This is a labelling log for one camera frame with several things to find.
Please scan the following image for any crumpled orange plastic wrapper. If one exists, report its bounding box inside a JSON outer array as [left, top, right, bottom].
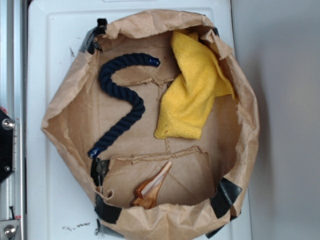
[[132, 161, 173, 210]]

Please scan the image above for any dark blue twisted rope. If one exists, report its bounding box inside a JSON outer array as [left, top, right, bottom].
[[87, 52, 160, 159]]

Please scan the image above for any yellow microfiber cloth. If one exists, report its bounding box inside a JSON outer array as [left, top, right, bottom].
[[154, 30, 235, 140]]

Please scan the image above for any aluminium frame rail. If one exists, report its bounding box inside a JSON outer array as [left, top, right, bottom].
[[0, 0, 28, 240]]

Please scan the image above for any black mounting plate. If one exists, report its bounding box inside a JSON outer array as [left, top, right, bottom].
[[0, 107, 16, 184]]

